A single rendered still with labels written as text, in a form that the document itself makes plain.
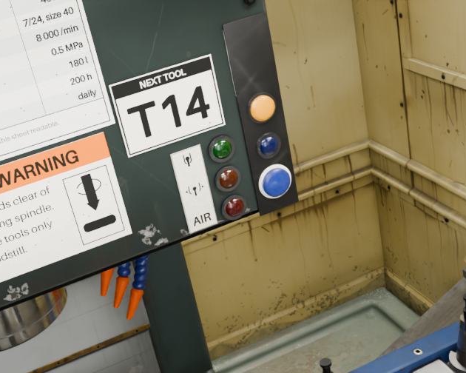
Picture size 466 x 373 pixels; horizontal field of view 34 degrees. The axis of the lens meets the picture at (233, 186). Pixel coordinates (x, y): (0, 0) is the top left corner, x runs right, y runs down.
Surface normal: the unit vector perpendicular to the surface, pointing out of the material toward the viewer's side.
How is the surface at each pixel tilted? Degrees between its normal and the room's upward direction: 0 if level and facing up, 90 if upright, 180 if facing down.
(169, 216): 90
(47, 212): 90
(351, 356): 0
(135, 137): 90
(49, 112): 90
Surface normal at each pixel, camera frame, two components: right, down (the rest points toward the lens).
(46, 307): 0.86, 0.07
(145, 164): 0.39, 0.33
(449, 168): -0.90, 0.32
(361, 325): -0.18, -0.88
